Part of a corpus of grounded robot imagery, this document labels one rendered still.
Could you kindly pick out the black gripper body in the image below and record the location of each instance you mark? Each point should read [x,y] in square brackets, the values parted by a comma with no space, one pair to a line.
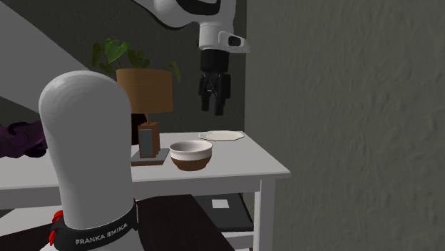
[214,62]

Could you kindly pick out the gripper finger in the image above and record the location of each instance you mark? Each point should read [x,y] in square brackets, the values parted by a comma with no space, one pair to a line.
[222,94]
[205,93]

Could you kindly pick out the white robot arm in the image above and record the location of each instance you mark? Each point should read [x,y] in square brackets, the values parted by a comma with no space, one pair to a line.
[87,146]

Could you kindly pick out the white octagonal plate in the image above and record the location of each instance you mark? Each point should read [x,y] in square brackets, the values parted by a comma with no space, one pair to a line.
[222,135]

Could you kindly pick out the brown table lamp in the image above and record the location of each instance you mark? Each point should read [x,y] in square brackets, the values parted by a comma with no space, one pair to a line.
[146,90]

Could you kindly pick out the white and brown bowl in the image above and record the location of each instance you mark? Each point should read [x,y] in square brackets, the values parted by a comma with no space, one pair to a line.
[190,153]

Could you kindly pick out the white side table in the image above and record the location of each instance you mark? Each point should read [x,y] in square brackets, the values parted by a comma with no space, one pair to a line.
[240,160]

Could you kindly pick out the green potted plant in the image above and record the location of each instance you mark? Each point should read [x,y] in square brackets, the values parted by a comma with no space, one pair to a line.
[113,49]

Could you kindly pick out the black book with white label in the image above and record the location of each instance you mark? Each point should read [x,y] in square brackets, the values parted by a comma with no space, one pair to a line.
[233,213]

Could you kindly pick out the dark robot stand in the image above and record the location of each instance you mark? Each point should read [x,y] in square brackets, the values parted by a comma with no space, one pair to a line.
[180,226]

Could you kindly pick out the purple twisted object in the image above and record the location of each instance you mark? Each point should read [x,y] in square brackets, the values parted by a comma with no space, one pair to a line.
[21,140]

